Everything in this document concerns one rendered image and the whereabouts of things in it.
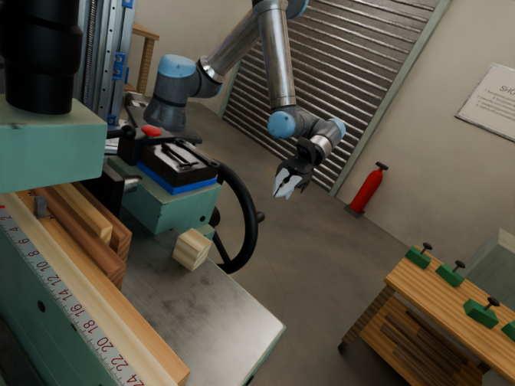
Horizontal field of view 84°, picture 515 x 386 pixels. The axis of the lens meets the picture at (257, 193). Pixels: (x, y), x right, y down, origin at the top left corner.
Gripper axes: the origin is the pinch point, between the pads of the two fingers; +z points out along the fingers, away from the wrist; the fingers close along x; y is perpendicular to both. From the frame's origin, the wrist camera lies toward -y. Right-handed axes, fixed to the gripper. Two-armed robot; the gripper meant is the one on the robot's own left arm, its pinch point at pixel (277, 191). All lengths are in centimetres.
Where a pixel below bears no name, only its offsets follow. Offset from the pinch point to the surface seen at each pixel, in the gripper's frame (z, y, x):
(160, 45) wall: -186, 123, 289
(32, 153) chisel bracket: 37, -39, 7
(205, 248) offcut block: 29.6, -22.3, -5.4
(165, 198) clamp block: 27.7, -24.3, 3.7
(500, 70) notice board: -250, 58, -54
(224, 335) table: 36.3, -21.6, -14.6
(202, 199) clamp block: 22.1, -18.9, 2.5
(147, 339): 42, -30, -10
